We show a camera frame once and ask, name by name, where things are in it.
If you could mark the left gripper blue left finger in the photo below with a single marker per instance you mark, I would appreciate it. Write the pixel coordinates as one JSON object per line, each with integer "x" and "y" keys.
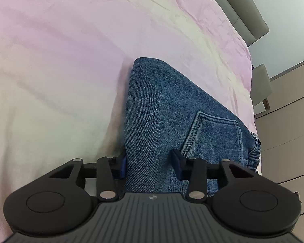
{"x": 111, "y": 174}

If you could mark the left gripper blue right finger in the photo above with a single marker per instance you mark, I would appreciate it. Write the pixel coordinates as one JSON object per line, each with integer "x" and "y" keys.
{"x": 194, "y": 171}

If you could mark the blue denim jeans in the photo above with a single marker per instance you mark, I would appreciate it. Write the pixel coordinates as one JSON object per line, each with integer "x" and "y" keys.
{"x": 165, "y": 111}

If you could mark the beige wardrobe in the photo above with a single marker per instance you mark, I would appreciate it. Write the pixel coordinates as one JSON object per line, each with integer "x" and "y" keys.
{"x": 281, "y": 130}

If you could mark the grey bedside chair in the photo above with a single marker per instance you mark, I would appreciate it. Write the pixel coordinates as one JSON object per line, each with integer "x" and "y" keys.
{"x": 261, "y": 86}

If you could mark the pink bed sheet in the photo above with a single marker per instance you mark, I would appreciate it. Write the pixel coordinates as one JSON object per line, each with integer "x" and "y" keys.
{"x": 64, "y": 68}

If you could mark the grey upholstered headboard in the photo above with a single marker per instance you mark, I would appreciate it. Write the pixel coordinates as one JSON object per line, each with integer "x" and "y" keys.
{"x": 245, "y": 18}

